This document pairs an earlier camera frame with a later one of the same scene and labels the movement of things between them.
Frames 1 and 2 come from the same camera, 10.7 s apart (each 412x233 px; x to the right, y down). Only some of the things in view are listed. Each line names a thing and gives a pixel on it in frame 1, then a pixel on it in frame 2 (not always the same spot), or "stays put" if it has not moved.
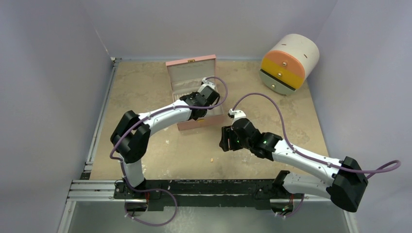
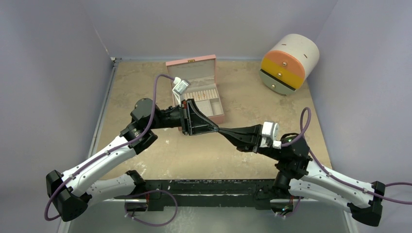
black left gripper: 194,94 -> 193,121
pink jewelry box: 185,77 stays put
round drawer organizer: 289,61 stays put
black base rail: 202,193 stays put
